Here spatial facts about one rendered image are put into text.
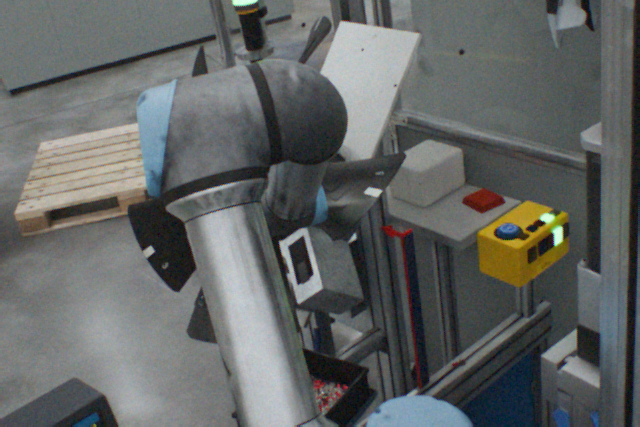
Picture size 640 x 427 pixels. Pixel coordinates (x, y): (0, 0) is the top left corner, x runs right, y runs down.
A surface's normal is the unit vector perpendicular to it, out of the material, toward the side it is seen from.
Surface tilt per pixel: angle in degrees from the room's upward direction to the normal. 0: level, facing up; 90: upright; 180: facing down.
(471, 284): 90
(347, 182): 12
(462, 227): 0
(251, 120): 72
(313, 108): 78
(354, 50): 50
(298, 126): 89
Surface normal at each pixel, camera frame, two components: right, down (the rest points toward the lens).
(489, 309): -0.75, 0.39
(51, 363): -0.14, -0.89
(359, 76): -0.66, -0.27
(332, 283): 0.71, -0.52
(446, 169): 0.65, 0.25
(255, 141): 0.31, 0.43
